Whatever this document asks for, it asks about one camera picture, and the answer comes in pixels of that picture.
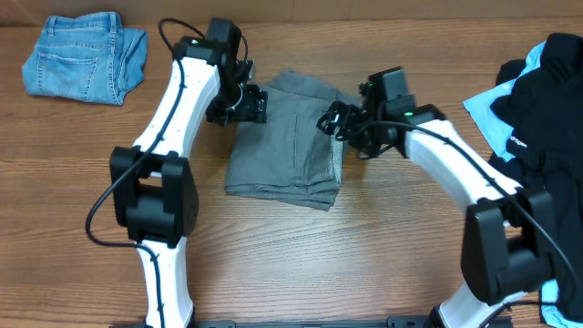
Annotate black t-shirt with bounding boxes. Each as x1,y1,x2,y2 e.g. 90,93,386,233
489,33,582,322

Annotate folded blue denim jeans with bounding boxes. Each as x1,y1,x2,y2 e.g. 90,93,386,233
22,12,148,106

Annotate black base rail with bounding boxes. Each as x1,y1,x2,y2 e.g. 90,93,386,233
181,313,516,328

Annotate light blue t-shirt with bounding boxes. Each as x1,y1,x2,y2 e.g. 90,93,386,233
462,41,583,328

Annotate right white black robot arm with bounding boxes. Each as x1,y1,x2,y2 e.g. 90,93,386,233
316,100,560,327

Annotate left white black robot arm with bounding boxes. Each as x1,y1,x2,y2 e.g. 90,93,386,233
109,36,267,327

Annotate grey khaki shorts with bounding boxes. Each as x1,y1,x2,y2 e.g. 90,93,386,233
225,71,360,210

